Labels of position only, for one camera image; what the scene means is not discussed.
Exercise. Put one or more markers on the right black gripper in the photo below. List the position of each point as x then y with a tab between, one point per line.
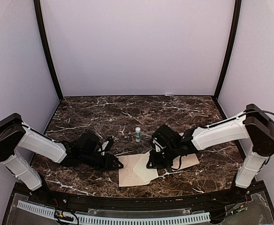
155	163

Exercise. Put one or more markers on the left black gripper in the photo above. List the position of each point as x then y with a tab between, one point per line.
108	163

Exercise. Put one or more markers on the beige paper envelope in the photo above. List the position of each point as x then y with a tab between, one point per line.
135	171

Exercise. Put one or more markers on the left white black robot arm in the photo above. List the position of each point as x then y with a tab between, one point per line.
87	149

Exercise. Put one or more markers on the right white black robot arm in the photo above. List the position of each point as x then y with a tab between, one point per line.
253	123

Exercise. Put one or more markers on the white green glue stick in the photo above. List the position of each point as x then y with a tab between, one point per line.
137	134

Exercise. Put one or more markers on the beige paper sheet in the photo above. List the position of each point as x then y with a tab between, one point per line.
186	161

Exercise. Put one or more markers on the black curved front rail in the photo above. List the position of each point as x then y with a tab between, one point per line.
208	202

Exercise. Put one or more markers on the small circuit board with wires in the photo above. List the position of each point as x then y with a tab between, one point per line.
61	217

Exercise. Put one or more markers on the white slotted cable duct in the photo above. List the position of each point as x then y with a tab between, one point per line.
117	217

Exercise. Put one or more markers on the left black frame post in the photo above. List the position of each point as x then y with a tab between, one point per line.
46	49

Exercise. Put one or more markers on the black frame post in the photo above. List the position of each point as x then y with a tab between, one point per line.
229	49
46	49

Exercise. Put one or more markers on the right black frame post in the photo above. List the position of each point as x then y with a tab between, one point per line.
229	49

